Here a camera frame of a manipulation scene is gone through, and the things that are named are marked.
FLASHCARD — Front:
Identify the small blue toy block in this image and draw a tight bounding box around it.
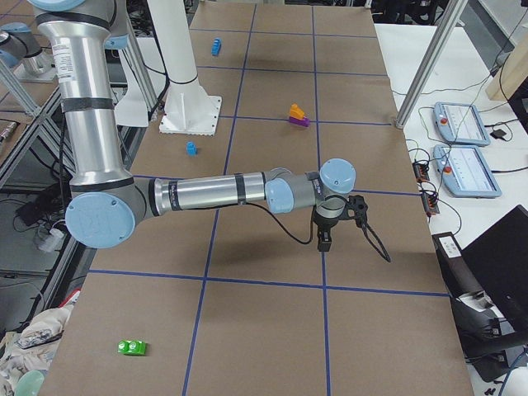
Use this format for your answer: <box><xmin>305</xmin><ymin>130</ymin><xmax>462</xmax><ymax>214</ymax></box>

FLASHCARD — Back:
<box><xmin>186</xmin><ymin>141</ymin><xmax>199</xmax><ymax>157</ymax></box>

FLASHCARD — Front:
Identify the teach pendant tablet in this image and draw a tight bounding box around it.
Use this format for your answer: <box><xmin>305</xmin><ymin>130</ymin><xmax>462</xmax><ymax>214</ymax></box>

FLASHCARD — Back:
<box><xmin>433</xmin><ymin>144</ymin><xmax>502</xmax><ymax>199</ymax></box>
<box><xmin>433</xmin><ymin>101</ymin><xmax>490</xmax><ymax>147</ymax></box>

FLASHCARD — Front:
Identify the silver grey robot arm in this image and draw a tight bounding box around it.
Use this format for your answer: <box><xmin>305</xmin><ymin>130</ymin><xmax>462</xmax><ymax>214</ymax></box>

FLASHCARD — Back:
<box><xmin>33</xmin><ymin>1</ymin><xmax>367</xmax><ymax>252</ymax></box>

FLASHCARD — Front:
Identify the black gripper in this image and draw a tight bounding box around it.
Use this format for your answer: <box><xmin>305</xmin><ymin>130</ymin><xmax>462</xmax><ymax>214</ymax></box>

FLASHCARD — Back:
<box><xmin>312</xmin><ymin>211</ymin><xmax>341</xmax><ymax>252</ymax></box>

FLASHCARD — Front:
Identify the orange relay board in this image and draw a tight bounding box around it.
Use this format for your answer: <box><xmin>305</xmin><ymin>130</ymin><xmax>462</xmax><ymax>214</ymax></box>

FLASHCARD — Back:
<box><xmin>421</xmin><ymin>191</ymin><xmax>440</xmax><ymax>218</ymax></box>
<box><xmin>412</xmin><ymin>161</ymin><xmax>430</xmax><ymax>183</ymax></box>

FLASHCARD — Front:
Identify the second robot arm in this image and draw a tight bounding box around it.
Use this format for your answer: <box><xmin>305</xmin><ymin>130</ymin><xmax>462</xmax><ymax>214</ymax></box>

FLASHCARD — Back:
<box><xmin>1</xmin><ymin>22</ymin><xmax>56</xmax><ymax>83</ymax></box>

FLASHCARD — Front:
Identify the upper teach pendant tablet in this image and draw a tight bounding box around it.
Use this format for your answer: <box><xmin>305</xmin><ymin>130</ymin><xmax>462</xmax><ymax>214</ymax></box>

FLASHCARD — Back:
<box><xmin>433</xmin><ymin>101</ymin><xmax>490</xmax><ymax>147</ymax></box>

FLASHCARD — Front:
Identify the orange trapezoid block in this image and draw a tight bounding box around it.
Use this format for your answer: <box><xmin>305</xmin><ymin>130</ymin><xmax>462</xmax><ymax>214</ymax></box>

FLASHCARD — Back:
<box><xmin>289</xmin><ymin>103</ymin><xmax>305</xmax><ymax>120</ymax></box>

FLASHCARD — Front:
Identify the black laptop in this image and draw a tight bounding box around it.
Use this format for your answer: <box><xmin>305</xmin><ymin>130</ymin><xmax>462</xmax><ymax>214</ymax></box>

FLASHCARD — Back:
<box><xmin>462</xmin><ymin>205</ymin><xmax>527</xmax><ymax>331</ymax></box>

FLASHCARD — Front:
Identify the aluminium frame post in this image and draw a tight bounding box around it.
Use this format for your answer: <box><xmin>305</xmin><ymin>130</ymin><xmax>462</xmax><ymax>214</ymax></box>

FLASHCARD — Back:
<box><xmin>394</xmin><ymin>0</ymin><xmax>468</xmax><ymax>130</ymax></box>

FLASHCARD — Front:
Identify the purple trapezoid block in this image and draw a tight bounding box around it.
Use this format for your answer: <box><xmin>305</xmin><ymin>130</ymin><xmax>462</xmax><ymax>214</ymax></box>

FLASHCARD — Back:
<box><xmin>289</xmin><ymin>116</ymin><xmax>311</xmax><ymax>128</ymax></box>

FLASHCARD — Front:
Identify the long blue toy brick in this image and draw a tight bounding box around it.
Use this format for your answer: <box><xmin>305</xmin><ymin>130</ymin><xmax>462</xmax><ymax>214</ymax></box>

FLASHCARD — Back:
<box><xmin>211</xmin><ymin>37</ymin><xmax>222</xmax><ymax>57</ymax></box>

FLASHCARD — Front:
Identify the lower teach pendant tablet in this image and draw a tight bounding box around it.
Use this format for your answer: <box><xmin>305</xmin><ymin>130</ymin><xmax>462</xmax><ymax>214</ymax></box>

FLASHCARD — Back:
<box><xmin>433</xmin><ymin>144</ymin><xmax>502</xmax><ymax>199</ymax></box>

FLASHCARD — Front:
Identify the upper orange relay board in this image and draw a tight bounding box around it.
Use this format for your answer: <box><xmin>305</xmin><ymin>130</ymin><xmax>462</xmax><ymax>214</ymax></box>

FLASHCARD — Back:
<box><xmin>412</xmin><ymin>161</ymin><xmax>430</xmax><ymax>183</ymax></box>

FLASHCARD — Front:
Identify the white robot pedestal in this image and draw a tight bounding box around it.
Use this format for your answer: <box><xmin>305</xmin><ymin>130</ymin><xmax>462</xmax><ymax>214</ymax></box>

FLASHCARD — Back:
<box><xmin>148</xmin><ymin>0</ymin><xmax>222</xmax><ymax>135</ymax></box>

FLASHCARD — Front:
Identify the patterned cloth bag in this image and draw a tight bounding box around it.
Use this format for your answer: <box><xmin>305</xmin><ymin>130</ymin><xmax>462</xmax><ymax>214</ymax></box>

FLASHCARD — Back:
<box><xmin>1</xmin><ymin>306</ymin><xmax>73</xmax><ymax>395</ymax></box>

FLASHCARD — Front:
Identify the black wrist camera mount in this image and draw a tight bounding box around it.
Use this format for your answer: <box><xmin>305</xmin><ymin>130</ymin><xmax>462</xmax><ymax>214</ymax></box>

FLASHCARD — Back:
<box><xmin>342</xmin><ymin>195</ymin><xmax>368</xmax><ymax>229</ymax></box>

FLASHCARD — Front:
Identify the lower orange relay board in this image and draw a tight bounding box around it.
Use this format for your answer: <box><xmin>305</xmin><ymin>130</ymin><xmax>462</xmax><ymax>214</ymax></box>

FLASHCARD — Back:
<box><xmin>421</xmin><ymin>191</ymin><xmax>440</xmax><ymax>218</ymax></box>

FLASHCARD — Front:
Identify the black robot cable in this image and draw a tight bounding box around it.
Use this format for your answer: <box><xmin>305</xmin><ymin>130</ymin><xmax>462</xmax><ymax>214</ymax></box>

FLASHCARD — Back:
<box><xmin>247</xmin><ymin>200</ymin><xmax>392</xmax><ymax>263</ymax></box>

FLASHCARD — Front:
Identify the green toy brick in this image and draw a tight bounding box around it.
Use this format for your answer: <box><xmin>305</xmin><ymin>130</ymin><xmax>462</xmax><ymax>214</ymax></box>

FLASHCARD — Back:
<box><xmin>117</xmin><ymin>339</ymin><xmax>148</xmax><ymax>356</ymax></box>

